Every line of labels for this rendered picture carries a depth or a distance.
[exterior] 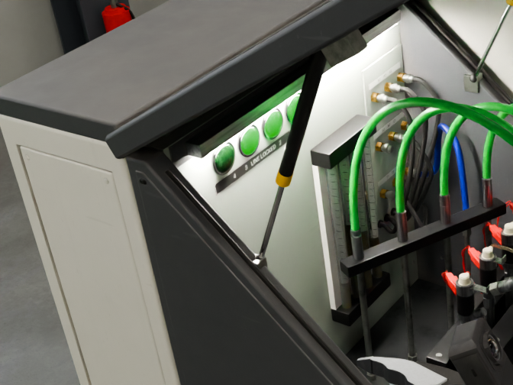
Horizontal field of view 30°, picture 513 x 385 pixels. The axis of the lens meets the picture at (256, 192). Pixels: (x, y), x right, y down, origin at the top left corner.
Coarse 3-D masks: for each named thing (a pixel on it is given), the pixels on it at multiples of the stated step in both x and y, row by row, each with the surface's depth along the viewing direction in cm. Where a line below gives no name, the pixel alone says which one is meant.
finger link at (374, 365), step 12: (360, 360) 89; (372, 360) 87; (384, 360) 87; (396, 360) 87; (372, 372) 88; (384, 372) 87; (396, 372) 85; (408, 372) 85; (420, 372) 85; (432, 372) 84; (396, 384) 86; (408, 384) 84; (420, 384) 83; (432, 384) 83
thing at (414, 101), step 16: (384, 112) 144; (464, 112) 134; (368, 128) 147; (496, 128) 132; (512, 144) 132; (352, 160) 153; (352, 176) 154; (352, 192) 156; (352, 208) 158; (352, 224) 159
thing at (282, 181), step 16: (320, 64) 103; (304, 80) 106; (320, 80) 105; (304, 96) 106; (304, 112) 108; (304, 128) 110; (288, 144) 112; (288, 160) 114; (288, 176) 116; (272, 208) 121; (272, 224) 123; (256, 256) 129
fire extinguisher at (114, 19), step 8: (112, 0) 498; (112, 8) 500; (120, 8) 498; (128, 8) 501; (104, 16) 499; (112, 16) 497; (120, 16) 497; (128, 16) 501; (112, 24) 499; (120, 24) 499
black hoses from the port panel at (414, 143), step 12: (408, 120) 168; (432, 144) 176; (420, 156) 174; (408, 168) 173; (420, 168) 175; (432, 168) 176; (408, 180) 174; (420, 180) 180; (408, 192) 175; (420, 192) 181; (408, 204) 177; (420, 204) 183; (408, 216) 184; (396, 228) 181
